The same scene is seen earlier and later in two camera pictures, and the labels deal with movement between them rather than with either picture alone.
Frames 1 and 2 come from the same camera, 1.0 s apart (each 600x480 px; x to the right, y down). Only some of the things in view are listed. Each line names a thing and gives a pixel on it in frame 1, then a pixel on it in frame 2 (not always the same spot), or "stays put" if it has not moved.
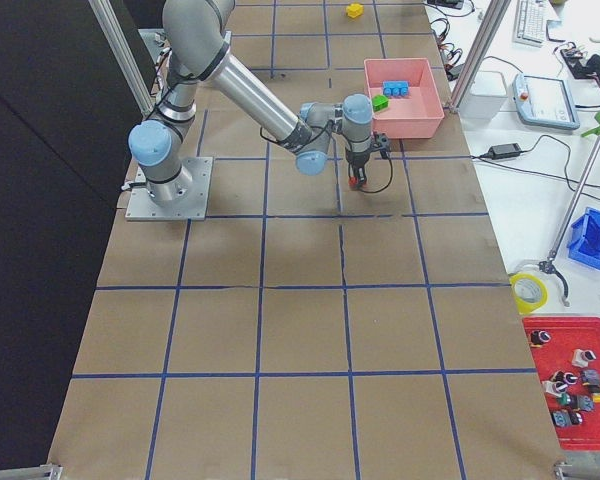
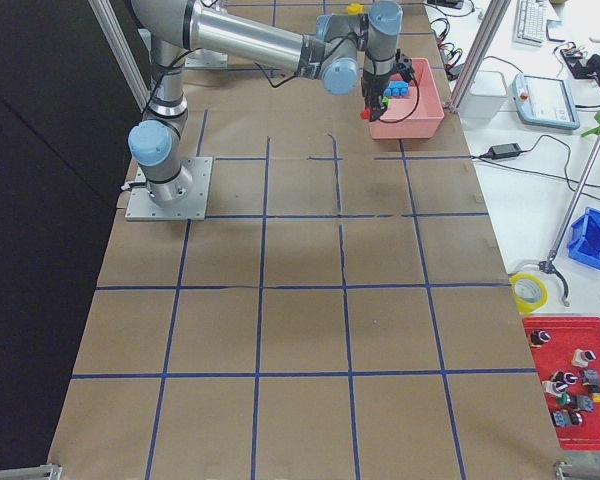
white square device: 486,94 stays put
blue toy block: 396,88 stays put
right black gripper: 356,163 to 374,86
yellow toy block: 354,10 stays put
